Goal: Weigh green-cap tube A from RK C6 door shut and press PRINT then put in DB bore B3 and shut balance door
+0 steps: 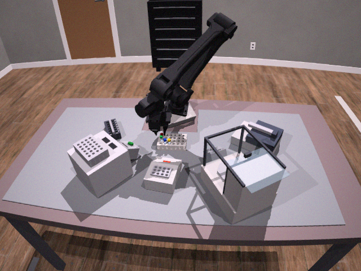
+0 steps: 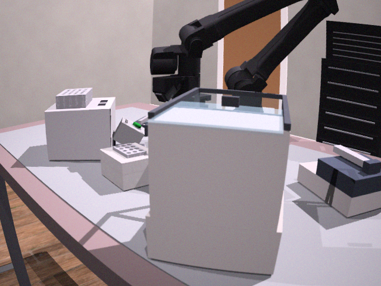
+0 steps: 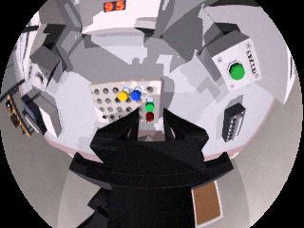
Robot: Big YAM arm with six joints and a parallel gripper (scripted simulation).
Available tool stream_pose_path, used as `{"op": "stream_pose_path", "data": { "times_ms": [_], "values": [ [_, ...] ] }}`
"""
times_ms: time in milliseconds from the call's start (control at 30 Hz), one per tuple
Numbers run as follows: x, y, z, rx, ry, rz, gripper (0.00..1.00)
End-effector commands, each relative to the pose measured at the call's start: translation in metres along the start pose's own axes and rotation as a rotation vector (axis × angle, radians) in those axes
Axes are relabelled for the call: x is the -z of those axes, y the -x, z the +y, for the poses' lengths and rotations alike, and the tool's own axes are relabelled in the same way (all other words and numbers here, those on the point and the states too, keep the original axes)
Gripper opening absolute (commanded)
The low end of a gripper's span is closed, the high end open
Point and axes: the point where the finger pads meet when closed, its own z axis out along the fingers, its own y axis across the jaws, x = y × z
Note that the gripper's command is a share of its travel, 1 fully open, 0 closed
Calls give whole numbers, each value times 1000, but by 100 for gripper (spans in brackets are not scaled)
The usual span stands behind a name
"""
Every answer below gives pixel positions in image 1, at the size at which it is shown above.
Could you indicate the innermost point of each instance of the white tube rack with holes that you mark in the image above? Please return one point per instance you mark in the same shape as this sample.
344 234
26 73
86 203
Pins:
178 142

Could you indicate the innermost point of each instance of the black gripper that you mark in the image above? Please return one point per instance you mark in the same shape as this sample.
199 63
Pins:
164 124

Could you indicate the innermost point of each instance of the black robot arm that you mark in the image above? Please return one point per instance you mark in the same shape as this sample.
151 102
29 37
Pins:
183 72

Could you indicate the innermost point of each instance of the light grey bench mat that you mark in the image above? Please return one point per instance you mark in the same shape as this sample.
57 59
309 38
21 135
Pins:
48 179

